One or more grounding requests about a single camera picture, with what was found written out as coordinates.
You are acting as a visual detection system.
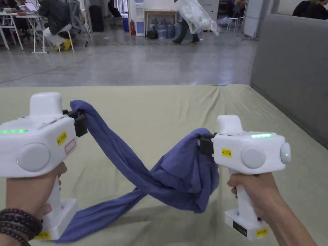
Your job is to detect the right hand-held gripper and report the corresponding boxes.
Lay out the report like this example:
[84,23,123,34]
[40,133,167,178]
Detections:
[197,115,291,242]

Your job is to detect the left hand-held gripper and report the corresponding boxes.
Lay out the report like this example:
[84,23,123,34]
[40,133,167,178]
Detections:
[0,93,88,241]

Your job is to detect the dark blue shirt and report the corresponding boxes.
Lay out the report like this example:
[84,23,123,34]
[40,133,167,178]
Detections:
[55,100,220,243]

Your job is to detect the person's left forearm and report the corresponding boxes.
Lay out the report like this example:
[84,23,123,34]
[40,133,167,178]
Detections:
[0,208,44,246]

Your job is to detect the person's right forearm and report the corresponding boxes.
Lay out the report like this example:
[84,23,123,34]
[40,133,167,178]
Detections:
[257,202,319,246]

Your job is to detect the person's right hand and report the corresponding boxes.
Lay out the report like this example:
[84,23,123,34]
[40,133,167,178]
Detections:
[227,172,291,224]

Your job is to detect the person's left hand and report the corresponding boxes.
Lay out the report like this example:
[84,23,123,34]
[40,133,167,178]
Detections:
[5,162,68,223]

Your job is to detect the grey padded headboard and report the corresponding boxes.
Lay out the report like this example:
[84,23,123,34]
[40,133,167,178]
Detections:
[250,13,328,150]

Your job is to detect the bed with pale green sheet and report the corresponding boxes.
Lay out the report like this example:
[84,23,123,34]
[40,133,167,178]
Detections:
[0,84,328,246]

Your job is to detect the white stool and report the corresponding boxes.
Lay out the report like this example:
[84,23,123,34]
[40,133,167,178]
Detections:
[227,17,245,32]

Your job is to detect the white table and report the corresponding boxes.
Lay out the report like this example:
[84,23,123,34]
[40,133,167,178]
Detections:
[0,11,50,54]

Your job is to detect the black suitcase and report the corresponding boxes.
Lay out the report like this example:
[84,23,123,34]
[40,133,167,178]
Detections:
[88,5,104,33]

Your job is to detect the wooden shelf with water bottles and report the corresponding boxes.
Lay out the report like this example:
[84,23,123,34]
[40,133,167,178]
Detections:
[144,9,178,39]

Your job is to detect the white water dispenser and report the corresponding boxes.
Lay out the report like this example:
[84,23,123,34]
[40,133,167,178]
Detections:
[134,0,146,37]

